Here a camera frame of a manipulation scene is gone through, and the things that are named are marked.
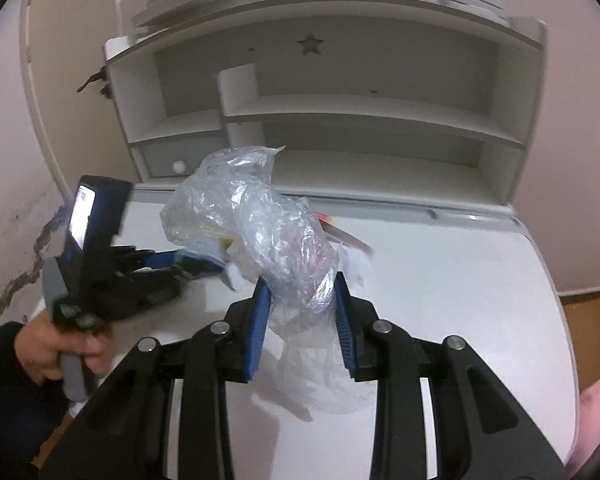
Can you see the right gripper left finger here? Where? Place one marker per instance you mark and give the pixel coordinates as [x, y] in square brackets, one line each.
[122, 431]

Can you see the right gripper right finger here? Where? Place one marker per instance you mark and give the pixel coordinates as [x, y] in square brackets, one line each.
[481, 430]

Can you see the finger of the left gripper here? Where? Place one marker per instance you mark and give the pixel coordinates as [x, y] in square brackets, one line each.
[186, 262]
[129, 258]

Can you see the clear plastic bag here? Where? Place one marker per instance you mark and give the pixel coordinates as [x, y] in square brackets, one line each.
[230, 199]

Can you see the torn snack wrapper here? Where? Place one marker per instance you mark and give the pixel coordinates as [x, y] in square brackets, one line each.
[341, 236]

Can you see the person's left hand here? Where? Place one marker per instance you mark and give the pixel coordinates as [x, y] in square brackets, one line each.
[39, 345]

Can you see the grey drawer with knob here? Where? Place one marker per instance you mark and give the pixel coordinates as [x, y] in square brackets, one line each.
[178, 157]

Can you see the white desk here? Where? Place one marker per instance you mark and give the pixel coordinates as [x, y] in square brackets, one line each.
[487, 286]

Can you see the white desk hutch shelf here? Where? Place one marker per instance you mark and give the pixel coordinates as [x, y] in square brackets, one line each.
[430, 103]

